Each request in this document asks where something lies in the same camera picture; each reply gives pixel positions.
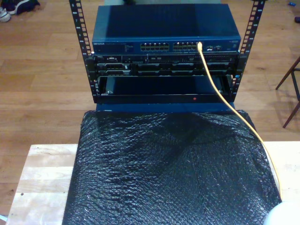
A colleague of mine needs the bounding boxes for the black bubble wrap mat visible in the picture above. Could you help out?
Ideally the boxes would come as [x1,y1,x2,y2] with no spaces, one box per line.
[61,109,283,225]

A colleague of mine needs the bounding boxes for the dark wooden chair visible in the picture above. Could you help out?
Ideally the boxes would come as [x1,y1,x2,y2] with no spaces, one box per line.
[275,56,300,129]

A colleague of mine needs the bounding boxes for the blue rack base plate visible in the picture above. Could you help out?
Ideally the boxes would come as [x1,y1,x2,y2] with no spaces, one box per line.
[95,101,237,113]

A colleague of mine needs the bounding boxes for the yellow network cable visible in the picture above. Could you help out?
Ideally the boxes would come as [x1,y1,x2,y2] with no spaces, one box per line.
[196,41,283,203]

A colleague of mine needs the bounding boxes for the white sneaker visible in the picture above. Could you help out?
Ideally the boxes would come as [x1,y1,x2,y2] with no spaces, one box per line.
[0,7,12,23]

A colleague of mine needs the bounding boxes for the black rack server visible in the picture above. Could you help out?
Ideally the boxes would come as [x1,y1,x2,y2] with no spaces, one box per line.
[93,54,240,77]

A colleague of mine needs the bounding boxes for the blue network switch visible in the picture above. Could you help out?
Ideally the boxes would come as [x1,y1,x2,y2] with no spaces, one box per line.
[91,4,242,55]

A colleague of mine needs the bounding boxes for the black rack drawer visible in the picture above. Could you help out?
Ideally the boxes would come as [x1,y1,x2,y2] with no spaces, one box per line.
[93,75,237,104]

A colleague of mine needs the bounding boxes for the dark sneaker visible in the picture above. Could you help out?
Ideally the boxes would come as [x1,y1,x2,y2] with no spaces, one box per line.
[6,0,41,15]

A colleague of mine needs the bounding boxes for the black rack frame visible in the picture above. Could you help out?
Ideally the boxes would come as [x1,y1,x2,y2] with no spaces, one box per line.
[68,0,267,105]

